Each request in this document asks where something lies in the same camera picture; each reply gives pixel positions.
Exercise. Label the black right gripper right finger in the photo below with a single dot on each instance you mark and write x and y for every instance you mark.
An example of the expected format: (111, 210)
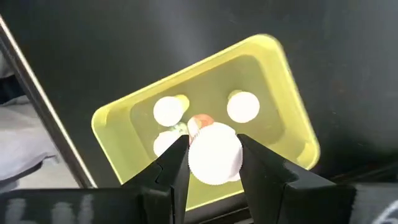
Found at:
(280, 193)

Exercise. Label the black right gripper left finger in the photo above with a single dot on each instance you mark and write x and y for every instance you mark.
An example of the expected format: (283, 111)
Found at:
(164, 186)

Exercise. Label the yellow plastic bin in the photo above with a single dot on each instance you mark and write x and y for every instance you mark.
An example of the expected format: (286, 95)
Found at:
(264, 77)

